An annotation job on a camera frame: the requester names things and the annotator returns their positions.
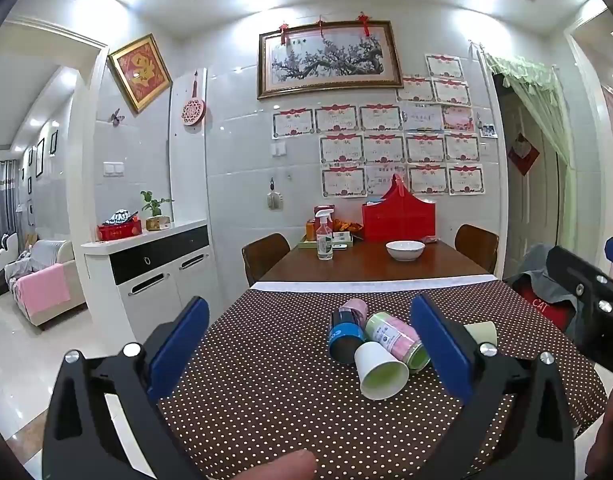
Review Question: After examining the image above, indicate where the gold framed red picture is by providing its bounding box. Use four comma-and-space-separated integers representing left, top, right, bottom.
108, 33, 174, 114

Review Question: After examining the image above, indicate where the clear spray bottle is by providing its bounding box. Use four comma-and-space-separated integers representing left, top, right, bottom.
316, 208, 335, 261

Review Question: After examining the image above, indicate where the brown wooden chair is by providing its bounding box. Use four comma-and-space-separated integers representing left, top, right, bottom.
241, 233, 292, 288
454, 224, 500, 275

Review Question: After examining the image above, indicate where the red gift bag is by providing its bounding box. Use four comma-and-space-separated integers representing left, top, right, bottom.
361, 173, 437, 244

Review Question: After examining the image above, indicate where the green door curtain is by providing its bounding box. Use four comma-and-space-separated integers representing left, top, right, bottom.
481, 42, 575, 167

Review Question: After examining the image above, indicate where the white sideboard cabinet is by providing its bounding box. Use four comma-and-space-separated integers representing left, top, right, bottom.
80, 219, 210, 343

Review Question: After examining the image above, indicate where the green pink labelled cup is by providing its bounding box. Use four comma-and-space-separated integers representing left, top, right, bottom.
365, 311, 431, 371

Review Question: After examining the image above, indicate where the pink blanket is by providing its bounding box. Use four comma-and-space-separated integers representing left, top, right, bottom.
12, 263, 72, 319

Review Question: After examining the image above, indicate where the person's left hand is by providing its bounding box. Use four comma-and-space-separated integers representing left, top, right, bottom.
225, 449, 318, 480

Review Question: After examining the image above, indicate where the white paper cup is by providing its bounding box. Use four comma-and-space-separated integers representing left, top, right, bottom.
354, 341, 410, 401

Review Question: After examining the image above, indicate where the grey jacket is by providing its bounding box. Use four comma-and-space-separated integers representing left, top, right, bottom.
504, 241, 592, 333

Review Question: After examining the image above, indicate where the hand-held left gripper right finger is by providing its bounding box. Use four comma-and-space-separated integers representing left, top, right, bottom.
411, 293, 578, 480

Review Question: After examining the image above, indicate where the framed plum blossom painting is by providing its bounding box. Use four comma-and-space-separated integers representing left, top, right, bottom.
257, 19, 405, 100

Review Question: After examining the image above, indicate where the white bowl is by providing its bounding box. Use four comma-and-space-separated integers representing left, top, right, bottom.
385, 240, 426, 262

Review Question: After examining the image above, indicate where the brown polka dot tablecloth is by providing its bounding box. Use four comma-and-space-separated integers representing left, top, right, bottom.
158, 280, 608, 480

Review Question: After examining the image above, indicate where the grey window curtain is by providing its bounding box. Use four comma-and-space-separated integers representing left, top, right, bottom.
0, 159, 20, 256

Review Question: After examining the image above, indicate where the group of wall certificates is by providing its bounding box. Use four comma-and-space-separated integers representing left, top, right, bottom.
271, 52, 486, 199

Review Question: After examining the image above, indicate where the red diamond door decoration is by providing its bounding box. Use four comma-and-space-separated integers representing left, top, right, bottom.
507, 132, 541, 177

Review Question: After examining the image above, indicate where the small potted plant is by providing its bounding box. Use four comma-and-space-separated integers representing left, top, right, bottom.
140, 190, 175, 232

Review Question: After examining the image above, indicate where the blue and black cup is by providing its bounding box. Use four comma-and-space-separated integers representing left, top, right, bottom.
328, 308, 365, 364

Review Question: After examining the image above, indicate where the beige sofa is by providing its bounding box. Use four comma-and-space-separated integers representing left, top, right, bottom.
5, 239, 87, 331

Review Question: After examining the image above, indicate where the person's right forearm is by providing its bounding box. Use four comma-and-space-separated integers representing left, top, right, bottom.
585, 379, 613, 480

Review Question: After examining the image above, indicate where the red tray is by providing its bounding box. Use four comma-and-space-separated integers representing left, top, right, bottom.
97, 209, 142, 242

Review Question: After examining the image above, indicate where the green flat box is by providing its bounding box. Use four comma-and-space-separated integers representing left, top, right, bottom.
299, 232, 356, 252

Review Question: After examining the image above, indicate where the white door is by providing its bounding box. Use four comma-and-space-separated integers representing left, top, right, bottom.
499, 87, 572, 276

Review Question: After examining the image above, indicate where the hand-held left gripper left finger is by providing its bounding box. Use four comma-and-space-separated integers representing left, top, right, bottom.
41, 296, 210, 480

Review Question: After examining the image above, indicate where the wooden dining table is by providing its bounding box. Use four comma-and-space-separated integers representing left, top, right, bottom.
258, 239, 496, 284

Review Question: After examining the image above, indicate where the pink round hanging ornament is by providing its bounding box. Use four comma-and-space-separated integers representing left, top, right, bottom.
182, 71, 207, 128

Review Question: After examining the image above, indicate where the pale green cup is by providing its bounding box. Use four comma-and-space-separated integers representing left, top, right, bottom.
464, 320, 499, 349

